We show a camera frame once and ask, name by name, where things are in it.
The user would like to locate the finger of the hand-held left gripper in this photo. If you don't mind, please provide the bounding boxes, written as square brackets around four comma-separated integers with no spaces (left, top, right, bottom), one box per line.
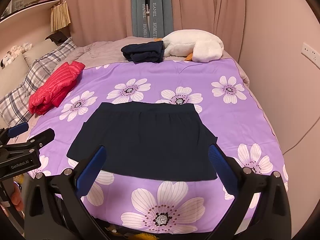
[0,128,55,153]
[0,122,29,145]

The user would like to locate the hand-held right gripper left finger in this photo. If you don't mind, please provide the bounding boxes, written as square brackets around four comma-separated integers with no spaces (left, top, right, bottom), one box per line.
[24,145,108,240]

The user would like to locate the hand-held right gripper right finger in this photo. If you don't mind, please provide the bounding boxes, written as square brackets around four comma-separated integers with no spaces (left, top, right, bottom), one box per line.
[208,144,293,240]

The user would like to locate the navy zip jacket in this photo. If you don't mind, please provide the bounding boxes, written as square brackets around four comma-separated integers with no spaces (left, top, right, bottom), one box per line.
[67,102,218,182]

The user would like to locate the person's left hand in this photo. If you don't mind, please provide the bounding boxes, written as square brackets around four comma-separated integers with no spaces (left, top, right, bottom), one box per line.
[10,180,26,212]

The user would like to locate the beige pillow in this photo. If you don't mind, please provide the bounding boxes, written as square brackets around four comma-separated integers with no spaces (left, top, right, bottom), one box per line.
[0,55,29,100]
[24,39,63,67]

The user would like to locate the red down jacket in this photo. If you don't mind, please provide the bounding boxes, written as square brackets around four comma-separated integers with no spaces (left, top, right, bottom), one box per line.
[28,61,86,116]

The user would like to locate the grey plaid pillow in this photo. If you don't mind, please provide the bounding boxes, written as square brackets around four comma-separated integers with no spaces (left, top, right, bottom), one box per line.
[0,37,78,130]

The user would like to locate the purple floral blanket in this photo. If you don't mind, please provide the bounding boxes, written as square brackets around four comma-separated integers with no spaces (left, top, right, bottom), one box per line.
[25,58,289,234]

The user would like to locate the small plush toys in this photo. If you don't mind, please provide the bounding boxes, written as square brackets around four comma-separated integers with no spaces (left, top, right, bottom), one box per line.
[0,42,33,68]

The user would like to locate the dark brown cloth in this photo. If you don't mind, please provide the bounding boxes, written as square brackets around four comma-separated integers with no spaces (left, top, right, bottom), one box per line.
[45,31,68,43]

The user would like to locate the folded dark navy garment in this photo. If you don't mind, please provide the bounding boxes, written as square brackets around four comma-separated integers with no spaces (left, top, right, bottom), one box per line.
[121,41,165,64]

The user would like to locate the white goose plush toy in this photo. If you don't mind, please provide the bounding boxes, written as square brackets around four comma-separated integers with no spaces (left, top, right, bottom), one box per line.
[153,30,224,63]

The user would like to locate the pink curtain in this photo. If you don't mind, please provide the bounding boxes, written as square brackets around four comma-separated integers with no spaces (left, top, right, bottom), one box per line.
[60,0,247,53]

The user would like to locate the grey-green printed curtain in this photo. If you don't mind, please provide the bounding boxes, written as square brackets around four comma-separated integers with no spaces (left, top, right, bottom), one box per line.
[130,0,174,38]

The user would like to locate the white cable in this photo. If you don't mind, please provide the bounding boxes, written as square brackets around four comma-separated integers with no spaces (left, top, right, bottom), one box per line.
[282,120,320,155]

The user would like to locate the white wall socket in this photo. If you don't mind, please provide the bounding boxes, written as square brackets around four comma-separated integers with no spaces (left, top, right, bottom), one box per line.
[301,42,320,62]

